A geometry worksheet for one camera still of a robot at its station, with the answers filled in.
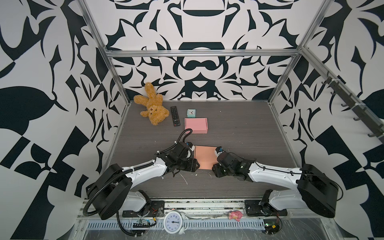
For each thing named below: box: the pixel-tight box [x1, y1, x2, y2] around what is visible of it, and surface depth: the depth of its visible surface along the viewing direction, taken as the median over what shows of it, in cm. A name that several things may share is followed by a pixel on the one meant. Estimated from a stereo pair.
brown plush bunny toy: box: [133, 82, 170, 126], surface depth 109 cm
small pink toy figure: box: [228, 210, 243, 222], surface depth 72 cm
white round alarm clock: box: [162, 210, 189, 235], surface depth 70 cm
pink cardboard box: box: [184, 117, 208, 134], surface depth 104 cm
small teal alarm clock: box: [187, 108, 196, 118], surface depth 113 cm
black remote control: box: [170, 106, 181, 127], surface depth 110 cm
